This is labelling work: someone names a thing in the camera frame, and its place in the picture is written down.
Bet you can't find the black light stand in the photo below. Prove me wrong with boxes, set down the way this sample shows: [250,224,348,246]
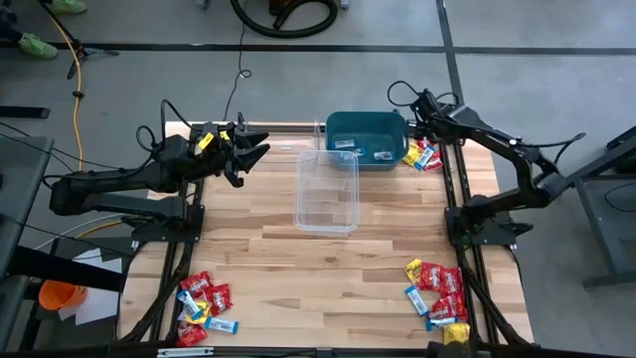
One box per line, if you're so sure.
[37,0,120,81]

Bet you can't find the black table frame rails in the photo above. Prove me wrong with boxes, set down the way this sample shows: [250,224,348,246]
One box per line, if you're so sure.
[440,143,531,345]
[121,178,206,344]

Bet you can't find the white paper sheet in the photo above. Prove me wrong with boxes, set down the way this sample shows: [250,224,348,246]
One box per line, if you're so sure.
[57,247,124,327]

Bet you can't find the black hose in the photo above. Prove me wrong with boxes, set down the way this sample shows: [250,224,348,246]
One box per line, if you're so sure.
[229,0,340,40]

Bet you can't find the grey metal stand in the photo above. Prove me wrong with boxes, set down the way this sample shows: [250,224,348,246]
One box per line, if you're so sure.
[546,123,636,289]

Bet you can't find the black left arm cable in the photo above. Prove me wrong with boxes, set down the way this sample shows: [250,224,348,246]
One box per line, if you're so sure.
[134,97,198,165]

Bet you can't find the orange plastic bucket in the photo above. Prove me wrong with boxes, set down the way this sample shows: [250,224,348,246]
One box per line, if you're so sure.
[38,278,89,312]

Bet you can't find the silver metal bracket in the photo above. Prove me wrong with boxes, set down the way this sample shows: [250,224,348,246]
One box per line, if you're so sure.
[156,347,216,358]

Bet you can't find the black table edge bar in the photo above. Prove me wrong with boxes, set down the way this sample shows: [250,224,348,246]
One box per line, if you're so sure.
[0,341,636,358]

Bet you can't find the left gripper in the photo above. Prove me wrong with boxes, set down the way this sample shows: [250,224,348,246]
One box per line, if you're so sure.
[191,123,272,181]

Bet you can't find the teal plastic bin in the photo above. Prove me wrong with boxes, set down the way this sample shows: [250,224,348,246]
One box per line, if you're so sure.
[325,110,411,173]

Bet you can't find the black flat bar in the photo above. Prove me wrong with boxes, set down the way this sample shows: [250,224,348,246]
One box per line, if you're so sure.
[0,105,52,120]

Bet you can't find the person's leg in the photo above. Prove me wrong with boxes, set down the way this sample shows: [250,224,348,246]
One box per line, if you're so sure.
[0,4,24,44]

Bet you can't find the grey side table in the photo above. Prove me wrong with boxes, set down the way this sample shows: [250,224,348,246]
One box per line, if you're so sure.
[0,133,56,279]

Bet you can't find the black sloped beam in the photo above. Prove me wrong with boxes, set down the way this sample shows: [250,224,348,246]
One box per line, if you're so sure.
[7,246,125,293]

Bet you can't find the yellow floor cable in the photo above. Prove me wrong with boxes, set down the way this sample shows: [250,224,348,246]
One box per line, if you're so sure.
[49,17,85,159]

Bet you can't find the person's foot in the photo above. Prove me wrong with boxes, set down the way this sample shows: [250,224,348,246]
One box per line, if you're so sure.
[18,32,60,61]
[48,0,88,15]

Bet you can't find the thin black floor cable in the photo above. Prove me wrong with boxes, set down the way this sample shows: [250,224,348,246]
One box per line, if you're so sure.
[222,0,253,123]

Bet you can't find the tall clear plastic bin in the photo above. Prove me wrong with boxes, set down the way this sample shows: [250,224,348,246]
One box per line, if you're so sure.
[294,148,361,236]

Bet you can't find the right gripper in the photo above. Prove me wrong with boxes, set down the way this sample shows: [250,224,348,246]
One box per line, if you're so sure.
[407,89,461,148]

